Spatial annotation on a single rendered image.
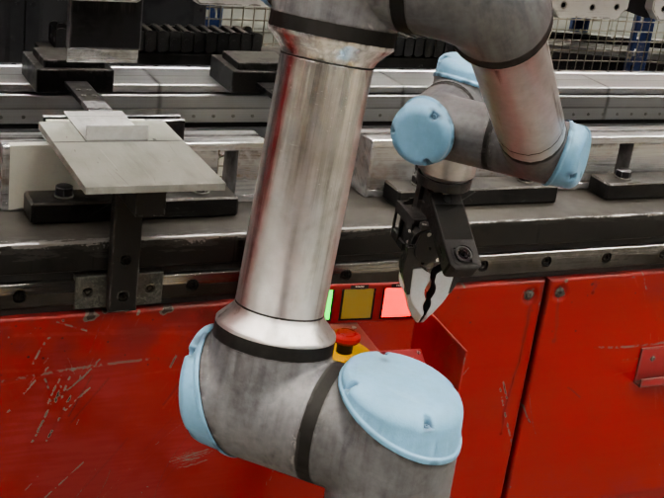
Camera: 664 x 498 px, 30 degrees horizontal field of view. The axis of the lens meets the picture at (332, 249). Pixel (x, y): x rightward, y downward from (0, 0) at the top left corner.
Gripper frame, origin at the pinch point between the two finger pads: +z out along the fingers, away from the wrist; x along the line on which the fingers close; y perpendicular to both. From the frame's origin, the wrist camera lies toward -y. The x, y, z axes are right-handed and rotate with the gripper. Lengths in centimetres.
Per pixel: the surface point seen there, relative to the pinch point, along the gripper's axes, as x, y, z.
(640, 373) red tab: -59, 25, 29
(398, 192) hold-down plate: -8.1, 30.6, -3.8
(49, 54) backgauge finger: 42, 57, -15
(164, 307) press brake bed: 30.0, 19.8, 9.1
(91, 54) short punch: 40, 36, -22
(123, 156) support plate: 37.9, 18.8, -14.6
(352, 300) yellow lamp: 6.0, 9.9, 3.1
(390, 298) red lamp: 0.2, 9.9, 3.0
